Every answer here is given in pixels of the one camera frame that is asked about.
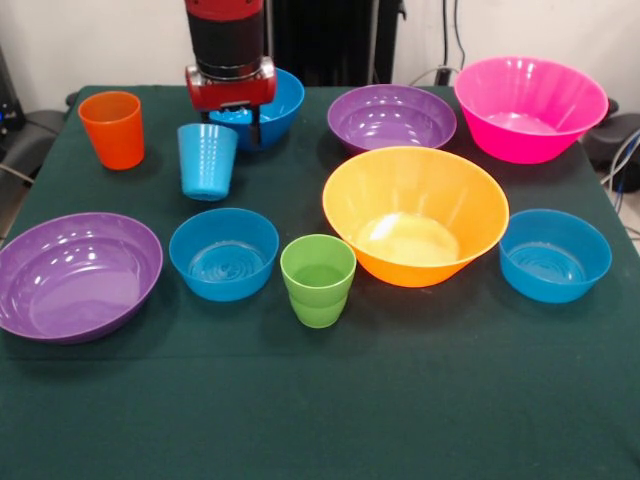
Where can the green plastic cup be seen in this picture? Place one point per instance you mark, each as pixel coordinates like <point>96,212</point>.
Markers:
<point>317,285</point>

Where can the deep blue plastic bowl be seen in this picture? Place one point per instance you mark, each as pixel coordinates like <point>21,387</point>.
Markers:
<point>285,105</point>

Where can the black power plug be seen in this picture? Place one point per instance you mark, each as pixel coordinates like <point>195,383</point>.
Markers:
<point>442,76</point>

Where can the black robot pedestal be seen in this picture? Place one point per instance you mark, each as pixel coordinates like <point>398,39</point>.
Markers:
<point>330,40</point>

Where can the light blue plastic cup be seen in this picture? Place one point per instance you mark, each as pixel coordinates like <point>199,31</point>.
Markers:
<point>207,165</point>

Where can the black rounded equipment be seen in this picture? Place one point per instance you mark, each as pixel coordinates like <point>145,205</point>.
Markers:
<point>617,135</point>

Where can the orange plastic bowl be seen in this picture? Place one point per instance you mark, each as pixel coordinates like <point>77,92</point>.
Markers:
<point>415,210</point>

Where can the pink plastic bowl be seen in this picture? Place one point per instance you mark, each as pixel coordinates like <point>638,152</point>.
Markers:
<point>525,120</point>

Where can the black electronics box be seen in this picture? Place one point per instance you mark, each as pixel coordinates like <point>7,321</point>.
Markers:
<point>9,100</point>

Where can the shallow blue plastic bowl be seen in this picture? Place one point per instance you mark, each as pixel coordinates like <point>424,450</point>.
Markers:
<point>225,260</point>
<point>555,260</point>

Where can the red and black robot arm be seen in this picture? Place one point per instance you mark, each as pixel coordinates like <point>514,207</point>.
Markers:
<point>225,35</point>

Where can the orange plastic cup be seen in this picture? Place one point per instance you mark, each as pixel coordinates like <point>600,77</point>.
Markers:
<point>112,135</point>

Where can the dark green tablecloth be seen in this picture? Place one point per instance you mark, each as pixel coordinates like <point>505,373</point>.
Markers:
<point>320,400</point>

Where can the purple plastic bowl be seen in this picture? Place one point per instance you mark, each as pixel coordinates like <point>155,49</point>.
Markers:
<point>390,120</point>
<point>75,280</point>

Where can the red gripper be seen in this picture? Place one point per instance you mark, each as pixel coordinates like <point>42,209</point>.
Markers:
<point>230,92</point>

